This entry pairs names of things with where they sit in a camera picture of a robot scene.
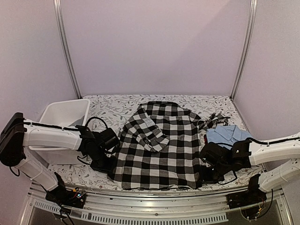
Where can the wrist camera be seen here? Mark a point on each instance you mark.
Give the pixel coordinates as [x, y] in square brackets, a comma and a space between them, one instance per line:
[108, 139]
[212, 153]

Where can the white plastic bin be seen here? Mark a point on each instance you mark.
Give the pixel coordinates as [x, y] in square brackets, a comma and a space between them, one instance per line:
[64, 114]

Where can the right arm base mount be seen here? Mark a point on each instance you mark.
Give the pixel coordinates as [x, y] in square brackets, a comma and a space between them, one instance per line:
[253, 195]

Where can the aluminium frame post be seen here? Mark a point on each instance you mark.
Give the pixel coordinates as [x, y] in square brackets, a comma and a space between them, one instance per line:
[245, 49]
[65, 47]

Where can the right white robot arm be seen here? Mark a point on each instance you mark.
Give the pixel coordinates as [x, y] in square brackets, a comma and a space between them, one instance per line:
[251, 152]

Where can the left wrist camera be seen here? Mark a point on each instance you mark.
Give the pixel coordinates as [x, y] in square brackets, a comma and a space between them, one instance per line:
[108, 139]

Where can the black white plaid shirt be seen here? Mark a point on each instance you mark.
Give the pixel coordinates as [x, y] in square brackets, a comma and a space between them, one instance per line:
[159, 149]

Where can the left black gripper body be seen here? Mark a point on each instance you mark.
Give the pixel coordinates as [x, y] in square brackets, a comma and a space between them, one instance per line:
[100, 163]

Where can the left aluminium frame post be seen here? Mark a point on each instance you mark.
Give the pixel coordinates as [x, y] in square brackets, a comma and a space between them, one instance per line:
[65, 47]

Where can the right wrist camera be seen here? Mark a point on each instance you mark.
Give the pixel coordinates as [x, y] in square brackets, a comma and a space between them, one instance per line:
[212, 153]

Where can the folded red black shirt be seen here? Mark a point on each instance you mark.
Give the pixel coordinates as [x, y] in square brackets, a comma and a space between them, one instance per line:
[205, 139]

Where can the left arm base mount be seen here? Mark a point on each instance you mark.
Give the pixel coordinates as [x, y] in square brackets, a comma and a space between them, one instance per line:
[64, 197]

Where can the aluminium front rail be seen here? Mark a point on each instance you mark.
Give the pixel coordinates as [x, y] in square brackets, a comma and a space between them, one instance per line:
[174, 207]

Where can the right aluminium frame post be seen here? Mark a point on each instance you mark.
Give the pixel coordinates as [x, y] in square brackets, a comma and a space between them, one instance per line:
[245, 49]

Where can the folded light blue shirt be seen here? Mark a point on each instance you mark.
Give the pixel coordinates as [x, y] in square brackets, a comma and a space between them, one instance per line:
[226, 136]

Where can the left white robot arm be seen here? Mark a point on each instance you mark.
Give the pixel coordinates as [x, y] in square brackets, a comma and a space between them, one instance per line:
[20, 133]

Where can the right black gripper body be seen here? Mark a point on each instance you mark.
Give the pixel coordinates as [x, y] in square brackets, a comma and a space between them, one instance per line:
[214, 175]

